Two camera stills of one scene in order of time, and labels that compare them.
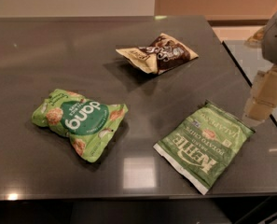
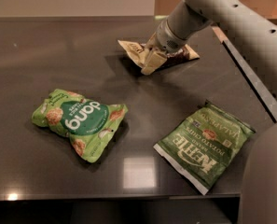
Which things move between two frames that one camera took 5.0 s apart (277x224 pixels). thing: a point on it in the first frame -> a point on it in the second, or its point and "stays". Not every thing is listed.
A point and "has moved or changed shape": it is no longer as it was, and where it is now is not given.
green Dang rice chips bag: (89, 125) stays
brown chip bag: (163, 54) has moved or changed shape
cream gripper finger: (269, 87) -> (153, 61)
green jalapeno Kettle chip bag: (205, 145) stays
